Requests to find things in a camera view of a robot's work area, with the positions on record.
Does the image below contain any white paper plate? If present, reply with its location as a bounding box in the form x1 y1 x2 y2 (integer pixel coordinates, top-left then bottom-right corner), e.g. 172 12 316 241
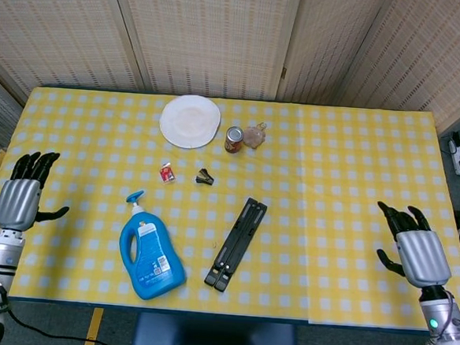
157 92 224 152

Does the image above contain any blue detergent pump bottle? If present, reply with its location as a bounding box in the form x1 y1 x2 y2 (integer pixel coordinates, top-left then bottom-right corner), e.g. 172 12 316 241
115 189 193 303

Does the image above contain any red drink can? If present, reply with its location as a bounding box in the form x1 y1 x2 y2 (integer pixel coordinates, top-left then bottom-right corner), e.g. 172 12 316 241
224 125 246 155

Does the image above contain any black staple remover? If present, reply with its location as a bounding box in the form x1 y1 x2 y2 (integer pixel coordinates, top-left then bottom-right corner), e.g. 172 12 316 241
194 167 216 187

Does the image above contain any black folding stand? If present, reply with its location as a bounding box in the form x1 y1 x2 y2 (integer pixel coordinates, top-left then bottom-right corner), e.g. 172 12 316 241
202 194 270 296

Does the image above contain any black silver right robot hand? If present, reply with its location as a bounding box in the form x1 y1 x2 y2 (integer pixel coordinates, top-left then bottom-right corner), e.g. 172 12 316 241
371 201 457 291

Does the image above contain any small red snack packet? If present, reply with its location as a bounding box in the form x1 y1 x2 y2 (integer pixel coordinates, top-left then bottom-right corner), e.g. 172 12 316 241
158 161 178 184

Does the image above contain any blue robot base seat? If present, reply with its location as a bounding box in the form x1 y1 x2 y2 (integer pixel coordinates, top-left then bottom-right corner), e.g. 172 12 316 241
131 311 302 345

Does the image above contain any right arm cable with connector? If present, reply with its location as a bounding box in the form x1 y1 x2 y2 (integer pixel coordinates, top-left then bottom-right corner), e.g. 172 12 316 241
418 288 460 345

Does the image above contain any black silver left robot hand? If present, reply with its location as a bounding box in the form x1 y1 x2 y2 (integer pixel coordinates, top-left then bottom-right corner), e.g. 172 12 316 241
0 148 74 236

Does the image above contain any yellow white checked tablecloth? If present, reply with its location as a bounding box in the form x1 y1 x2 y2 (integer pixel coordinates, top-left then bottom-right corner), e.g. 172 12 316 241
0 83 460 335

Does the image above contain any beige woven folding screen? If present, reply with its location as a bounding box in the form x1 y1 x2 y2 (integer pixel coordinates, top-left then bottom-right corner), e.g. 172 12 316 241
0 0 460 180

